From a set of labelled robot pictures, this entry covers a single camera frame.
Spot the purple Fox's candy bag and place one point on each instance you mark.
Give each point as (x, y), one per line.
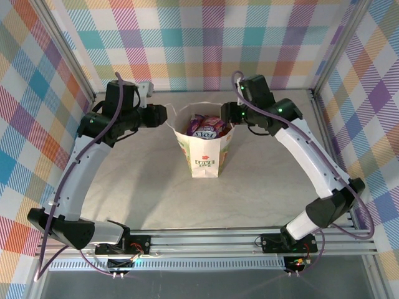
(207, 132)

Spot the white floral paper bag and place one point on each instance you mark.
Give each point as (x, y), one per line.
(204, 159)

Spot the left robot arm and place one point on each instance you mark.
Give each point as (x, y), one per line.
(81, 174)

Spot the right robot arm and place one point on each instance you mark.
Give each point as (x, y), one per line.
(311, 162)

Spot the black controller box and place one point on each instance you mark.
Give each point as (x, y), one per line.
(120, 264)
(296, 264)

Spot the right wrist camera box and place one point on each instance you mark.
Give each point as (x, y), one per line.
(238, 83)

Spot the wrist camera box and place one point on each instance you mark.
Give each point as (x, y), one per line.
(238, 83)
(145, 88)

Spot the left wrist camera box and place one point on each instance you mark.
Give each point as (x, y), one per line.
(145, 88)

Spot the aluminium table side rail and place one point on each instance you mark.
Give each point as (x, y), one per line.
(324, 130)

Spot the aluminium frame post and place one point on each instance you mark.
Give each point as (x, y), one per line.
(341, 46)
(64, 43)

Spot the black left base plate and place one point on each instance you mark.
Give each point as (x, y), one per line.
(143, 241)

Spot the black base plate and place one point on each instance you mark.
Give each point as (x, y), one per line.
(143, 241)
(271, 243)

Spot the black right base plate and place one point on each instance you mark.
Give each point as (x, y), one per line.
(271, 243)

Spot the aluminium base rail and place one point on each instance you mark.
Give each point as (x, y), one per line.
(202, 243)

